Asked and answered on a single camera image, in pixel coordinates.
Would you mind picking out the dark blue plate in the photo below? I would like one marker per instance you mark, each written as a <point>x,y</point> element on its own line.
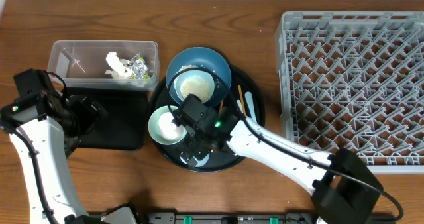
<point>205,58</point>

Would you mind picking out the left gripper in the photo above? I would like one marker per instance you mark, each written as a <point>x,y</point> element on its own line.
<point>91,116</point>

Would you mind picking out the right wooden chopstick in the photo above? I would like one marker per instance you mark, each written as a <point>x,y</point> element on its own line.
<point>241,98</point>

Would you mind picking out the round black serving tray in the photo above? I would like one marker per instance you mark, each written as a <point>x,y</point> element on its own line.
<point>218,161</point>

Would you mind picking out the grey dishwasher rack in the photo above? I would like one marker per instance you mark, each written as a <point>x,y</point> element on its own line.
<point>354,80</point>

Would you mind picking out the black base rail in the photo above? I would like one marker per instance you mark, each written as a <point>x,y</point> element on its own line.
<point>203,218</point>

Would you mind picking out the wooden chopstick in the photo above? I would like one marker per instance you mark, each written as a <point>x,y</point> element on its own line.
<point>221,106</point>
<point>241,98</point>

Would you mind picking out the light blue bowl with rice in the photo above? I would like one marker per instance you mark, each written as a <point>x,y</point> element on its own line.
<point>196,82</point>

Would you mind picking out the white paper cup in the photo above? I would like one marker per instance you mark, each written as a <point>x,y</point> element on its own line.
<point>168,129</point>

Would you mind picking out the left wooden chopstick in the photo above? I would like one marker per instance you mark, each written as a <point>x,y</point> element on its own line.
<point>221,106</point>

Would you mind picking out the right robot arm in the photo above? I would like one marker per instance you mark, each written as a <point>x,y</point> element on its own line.
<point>341,186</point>

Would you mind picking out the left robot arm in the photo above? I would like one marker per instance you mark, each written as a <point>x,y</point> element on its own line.
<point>45,128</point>

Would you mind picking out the light blue cup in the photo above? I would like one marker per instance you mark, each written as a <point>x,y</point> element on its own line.
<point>202,160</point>

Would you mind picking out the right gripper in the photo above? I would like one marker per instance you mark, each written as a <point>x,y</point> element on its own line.
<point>198,152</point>

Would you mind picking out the mint green bowl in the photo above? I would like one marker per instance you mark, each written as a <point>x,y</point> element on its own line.
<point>154,130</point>

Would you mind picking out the light blue plastic knife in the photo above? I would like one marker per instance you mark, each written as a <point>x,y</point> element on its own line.
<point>250,103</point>

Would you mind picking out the yellow foil snack wrapper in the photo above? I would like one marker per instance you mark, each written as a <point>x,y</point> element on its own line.
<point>139,69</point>

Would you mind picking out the clear plastic waste bin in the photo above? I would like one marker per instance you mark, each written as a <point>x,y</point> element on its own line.
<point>81,63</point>

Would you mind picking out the black rectangular tray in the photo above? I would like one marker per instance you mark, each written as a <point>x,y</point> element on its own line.
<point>124,129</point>

